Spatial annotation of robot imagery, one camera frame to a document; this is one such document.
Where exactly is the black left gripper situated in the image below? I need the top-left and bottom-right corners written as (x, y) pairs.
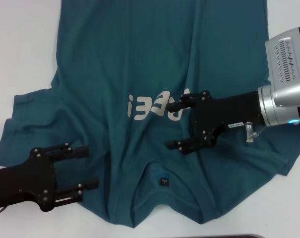
top-left (0, 142), bottom-right (100, 213)

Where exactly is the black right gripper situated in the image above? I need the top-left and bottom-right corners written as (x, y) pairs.
top-left (165, 89), bottom-right (264, 156)

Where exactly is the teal blue printed t-shirt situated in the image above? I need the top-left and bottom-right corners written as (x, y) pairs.
top-left (0, 0), bottom-right (300, 223)

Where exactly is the silver plug on right gripper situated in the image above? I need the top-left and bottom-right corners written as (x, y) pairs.
top-left (245, 121), bottom-right (255, 143)

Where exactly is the thin grey plug cable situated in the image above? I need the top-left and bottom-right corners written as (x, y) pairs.
top-left (253, 125), bottom-right (266, 136)

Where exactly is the silver vented wrist camera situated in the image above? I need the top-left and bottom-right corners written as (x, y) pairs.
top-left (265, 26), bottom-right (300, 108)

